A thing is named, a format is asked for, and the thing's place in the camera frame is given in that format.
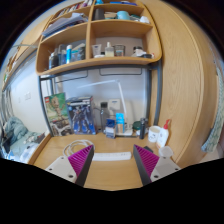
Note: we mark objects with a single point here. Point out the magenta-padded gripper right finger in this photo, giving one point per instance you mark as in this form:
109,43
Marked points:
154,165

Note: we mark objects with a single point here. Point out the small dark blue box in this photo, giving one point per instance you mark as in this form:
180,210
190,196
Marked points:
110,129

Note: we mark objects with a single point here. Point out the white labelled box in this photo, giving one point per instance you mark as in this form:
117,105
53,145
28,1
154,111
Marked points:
114,105

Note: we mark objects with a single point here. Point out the white power strip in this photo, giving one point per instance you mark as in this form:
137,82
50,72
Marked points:
111,156

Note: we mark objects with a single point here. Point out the dark green round container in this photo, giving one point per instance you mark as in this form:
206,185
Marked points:
136,125

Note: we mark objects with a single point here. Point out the green toy set box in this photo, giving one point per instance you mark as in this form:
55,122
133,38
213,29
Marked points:
56,113

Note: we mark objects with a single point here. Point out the white wall plate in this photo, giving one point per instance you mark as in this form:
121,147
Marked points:
29,95
26,96

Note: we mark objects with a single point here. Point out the white desk lamp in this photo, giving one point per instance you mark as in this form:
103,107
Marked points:
122,96

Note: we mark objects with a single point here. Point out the blue robot model box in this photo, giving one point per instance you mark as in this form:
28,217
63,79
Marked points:
80,115

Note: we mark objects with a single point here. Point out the white bottle with red cap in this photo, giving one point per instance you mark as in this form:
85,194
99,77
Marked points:
163,136

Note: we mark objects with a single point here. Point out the clear bottle with black cap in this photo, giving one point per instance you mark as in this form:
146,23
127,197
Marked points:
102,118

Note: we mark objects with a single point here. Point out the grey metal desk frame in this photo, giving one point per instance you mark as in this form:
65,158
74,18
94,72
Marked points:
157,96

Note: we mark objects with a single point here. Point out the light blue carton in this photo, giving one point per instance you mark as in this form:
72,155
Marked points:
120,122

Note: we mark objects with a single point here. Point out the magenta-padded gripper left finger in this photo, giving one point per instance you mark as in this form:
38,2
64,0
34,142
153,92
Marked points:
71,165

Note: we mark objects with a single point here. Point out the bed with bedding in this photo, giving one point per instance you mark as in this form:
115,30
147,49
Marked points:
18,136

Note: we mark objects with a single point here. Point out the white printed mug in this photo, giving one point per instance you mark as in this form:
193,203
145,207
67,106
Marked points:
154,134

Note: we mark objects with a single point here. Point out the wooden shelf unit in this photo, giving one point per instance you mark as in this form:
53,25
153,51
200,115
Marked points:
90,36

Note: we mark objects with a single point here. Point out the black electric shaver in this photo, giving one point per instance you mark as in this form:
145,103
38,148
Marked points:
143,128

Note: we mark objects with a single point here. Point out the wooden overhead bunk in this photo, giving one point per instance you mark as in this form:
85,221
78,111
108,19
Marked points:
23,53

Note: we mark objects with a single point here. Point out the patterned hanging cloth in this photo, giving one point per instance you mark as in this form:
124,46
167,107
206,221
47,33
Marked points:
215,133

